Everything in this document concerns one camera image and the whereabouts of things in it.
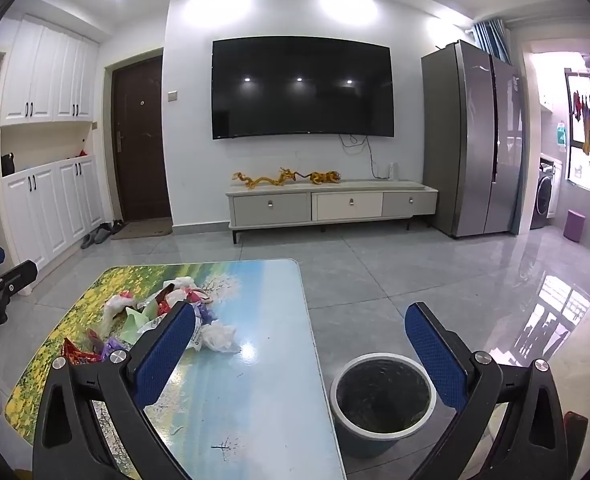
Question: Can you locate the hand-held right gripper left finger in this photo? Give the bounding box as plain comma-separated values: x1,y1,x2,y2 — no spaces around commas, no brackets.
32,301,199,480

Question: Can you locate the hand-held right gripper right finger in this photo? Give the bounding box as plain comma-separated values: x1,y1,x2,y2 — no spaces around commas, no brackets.
404,301,574,480

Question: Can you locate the green paper sheet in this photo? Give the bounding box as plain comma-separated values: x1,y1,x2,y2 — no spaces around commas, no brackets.
122,307,163,343

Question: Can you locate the small red wrapper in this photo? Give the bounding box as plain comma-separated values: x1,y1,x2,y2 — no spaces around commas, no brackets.
155,285,176,316

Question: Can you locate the white plastic bag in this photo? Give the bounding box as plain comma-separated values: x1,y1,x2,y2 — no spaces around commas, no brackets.
195,322,241,354

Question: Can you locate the pink white wrapper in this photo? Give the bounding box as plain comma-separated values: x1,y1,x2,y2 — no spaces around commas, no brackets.
185,287,216,306

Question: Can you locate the large white tissue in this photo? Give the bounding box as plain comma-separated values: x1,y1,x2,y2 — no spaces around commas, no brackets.
101,292,138,333

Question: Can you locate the round grey trash bin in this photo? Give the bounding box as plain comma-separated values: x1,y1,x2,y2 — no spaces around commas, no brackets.
329,353,437,460

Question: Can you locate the small white tissue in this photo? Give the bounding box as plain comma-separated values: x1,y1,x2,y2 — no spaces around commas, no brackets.
167,276,198,301

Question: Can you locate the large red snack wrapper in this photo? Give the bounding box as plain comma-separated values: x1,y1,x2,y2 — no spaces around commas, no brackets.
62,329,105,367

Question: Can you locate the landscape print table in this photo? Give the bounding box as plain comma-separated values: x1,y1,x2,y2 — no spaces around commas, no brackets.
4,258,347,480

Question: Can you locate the brown doormat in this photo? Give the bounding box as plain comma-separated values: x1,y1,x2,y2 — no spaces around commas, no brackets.
111,217,173,241

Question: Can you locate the red object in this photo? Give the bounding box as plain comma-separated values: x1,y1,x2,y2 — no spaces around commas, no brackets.
564,410,589,466

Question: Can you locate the dark brown door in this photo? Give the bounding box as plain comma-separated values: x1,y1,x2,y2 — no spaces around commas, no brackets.
111,55,172,222

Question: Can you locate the white television cabinet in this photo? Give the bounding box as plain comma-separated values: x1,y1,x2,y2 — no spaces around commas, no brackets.
225,179,439,245

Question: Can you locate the white hallway cupboard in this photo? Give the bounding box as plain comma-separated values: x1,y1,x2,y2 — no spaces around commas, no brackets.
0,14,111,286

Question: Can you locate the purple stool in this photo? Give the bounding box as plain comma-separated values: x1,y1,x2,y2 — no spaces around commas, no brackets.
563,208,587,242

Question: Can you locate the grey washing machine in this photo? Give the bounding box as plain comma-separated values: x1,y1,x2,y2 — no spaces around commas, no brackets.
531,157,558,231

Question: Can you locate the grey double-door fridge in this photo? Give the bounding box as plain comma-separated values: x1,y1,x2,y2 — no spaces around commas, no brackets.
421,39,520,239

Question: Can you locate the blue curtain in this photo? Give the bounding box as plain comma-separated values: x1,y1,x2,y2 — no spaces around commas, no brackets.
470,18,510,63

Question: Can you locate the black television cable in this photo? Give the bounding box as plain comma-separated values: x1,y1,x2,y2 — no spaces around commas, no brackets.
339,133,378,179

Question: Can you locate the black wall television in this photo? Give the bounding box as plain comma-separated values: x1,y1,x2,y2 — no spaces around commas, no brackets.
211,36,395,141

